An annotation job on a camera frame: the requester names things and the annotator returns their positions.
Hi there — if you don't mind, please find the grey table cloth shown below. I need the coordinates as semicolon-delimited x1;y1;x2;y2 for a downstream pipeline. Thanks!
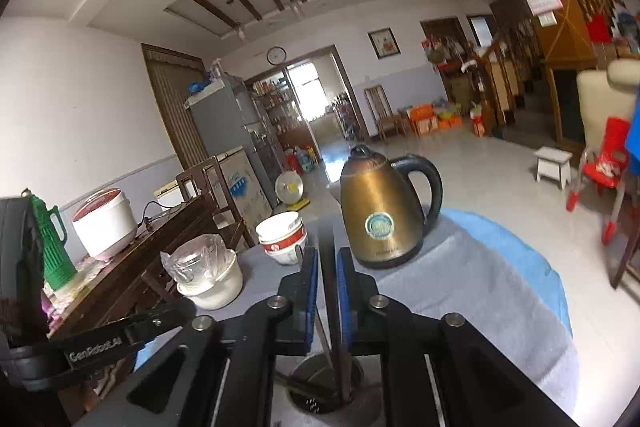
135;207;581;427

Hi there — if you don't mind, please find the green thermos flask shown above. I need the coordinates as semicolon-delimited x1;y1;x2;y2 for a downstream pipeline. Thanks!
31;194;78;290

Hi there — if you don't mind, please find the orange cardboard box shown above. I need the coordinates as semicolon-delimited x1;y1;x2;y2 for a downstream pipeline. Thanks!
407;104;441;135

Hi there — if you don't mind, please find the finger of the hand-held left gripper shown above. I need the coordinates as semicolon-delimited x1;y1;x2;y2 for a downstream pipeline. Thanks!
122;299;197;349

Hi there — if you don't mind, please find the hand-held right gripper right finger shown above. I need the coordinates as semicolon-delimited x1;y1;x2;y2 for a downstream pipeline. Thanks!
336;248;576;427

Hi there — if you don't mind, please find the white plastic basin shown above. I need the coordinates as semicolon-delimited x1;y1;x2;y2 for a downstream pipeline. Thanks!
176;249;244;311

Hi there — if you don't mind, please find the small white stool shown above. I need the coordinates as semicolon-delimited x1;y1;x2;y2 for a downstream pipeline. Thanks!
533;146;573;190

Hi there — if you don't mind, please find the dark wooden sideboard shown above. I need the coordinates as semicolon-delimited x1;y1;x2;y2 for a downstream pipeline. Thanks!
45;194;246;358

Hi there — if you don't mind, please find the black power cable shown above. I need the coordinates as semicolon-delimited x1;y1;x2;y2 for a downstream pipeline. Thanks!
137;201;176;233

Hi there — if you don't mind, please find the dark wooden chair purple seat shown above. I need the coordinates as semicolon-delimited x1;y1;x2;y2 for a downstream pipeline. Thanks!
610;187;640;290

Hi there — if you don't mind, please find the dark wooden chopstick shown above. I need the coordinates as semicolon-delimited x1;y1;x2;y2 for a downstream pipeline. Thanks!
338;349;353;404

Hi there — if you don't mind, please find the clear plastic bag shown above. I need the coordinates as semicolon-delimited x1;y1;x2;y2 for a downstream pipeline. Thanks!
160;233;236;286

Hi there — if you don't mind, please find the white chest freezer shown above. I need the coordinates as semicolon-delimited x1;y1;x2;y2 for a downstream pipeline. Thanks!
217;147;273;220

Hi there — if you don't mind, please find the patterned table mat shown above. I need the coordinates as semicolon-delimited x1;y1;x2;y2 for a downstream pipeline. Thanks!
47;254;121;308

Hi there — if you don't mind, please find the white electric fan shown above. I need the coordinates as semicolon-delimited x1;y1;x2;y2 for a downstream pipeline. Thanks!
275;172;304;208

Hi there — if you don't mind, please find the framed wall picture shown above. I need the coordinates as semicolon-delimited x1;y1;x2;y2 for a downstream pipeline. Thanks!
368;28;402;59

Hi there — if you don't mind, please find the blue cloth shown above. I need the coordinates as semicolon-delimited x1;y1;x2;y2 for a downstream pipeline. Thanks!
627;87;640;178

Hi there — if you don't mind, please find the tall-backed wooden chair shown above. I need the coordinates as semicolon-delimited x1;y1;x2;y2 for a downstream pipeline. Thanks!
364;85;406;142

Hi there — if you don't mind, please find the white rice cooker red lid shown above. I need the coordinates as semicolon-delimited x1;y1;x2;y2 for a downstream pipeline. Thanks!
72;188;139;263

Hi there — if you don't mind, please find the bronze electric kettle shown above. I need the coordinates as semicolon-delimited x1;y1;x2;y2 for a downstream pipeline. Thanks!
340;144;444;270

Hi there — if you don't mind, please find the wooden stair railing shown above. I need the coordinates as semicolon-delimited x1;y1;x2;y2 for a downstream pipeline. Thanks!
470;0;551;128

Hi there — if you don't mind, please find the brown wooden chair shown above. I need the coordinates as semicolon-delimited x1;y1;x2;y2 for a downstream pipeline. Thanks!
176;157;251;248

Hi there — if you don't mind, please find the grey metal chopstick holder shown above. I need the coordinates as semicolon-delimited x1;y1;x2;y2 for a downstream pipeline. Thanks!
284;353;370;417

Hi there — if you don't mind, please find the metal kitchen rack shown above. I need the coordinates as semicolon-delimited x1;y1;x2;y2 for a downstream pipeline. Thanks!
334;94;361;140

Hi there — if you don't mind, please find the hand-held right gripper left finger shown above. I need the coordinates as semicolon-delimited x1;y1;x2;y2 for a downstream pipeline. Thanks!
75;247;320;427

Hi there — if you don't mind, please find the cream armchair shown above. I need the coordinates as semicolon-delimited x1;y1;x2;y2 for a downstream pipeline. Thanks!
576;59;640;152

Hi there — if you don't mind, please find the red plastic child chair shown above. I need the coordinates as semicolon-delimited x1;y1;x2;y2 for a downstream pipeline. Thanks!
566;117;632;245

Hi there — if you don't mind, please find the brown wooden door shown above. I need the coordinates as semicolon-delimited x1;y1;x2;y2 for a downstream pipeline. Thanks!
141;44;211;172

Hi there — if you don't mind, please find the blue table cover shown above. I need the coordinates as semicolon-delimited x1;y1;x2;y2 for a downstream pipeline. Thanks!
440;208;573;338

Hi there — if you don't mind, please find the glass display shelf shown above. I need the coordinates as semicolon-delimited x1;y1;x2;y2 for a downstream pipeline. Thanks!
250;77;301;148

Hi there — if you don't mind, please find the grey refrigerator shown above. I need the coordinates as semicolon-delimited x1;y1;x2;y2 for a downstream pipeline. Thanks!
184;74;273;208

